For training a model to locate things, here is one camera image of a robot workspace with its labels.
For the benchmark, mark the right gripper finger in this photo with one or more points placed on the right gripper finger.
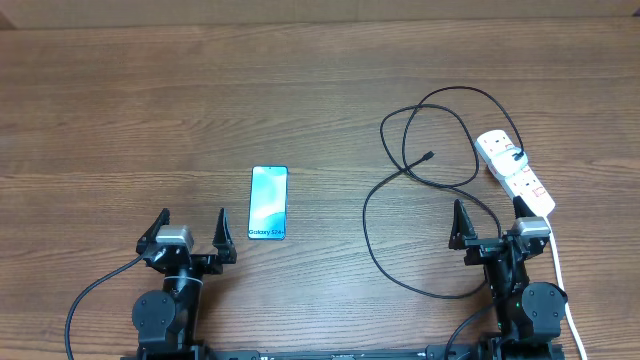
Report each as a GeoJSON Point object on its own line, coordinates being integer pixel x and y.
{"type": "Point", "coordinates": [462, 229]}
{"type": "Point", "coordinates": [521, 209]}

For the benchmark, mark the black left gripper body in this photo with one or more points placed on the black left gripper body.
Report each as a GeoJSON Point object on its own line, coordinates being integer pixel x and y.
{"type": "Point", "coordinates": [202, 264]}

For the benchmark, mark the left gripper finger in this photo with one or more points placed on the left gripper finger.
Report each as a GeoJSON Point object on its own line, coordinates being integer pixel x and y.
{"type": "Point", "coordinates": [150, 234]}
{"type": "Point", "coordinates": [222, 240]}

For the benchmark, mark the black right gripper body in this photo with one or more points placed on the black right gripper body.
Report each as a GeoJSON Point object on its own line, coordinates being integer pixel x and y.
{"type": "Point", "coordinates": [481, 247]}

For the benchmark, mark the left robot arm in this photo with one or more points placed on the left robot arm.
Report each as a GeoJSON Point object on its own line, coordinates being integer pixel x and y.
{"type": "Point", "coordinates": [166, 319]}

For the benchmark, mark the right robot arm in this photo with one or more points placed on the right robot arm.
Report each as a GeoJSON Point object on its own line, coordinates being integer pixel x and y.
{"type": "Point", "coordinates": [529, 314]}

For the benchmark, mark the white charger plug adapter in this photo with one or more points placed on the white charger plug adapter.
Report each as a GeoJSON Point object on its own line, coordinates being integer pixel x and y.
{"type": "Point", "coordinates": [508, 163]}

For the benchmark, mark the white power strip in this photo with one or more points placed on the white power strip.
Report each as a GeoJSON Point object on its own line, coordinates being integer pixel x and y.
{"type": "Point", "coordinates": [524, 183]}

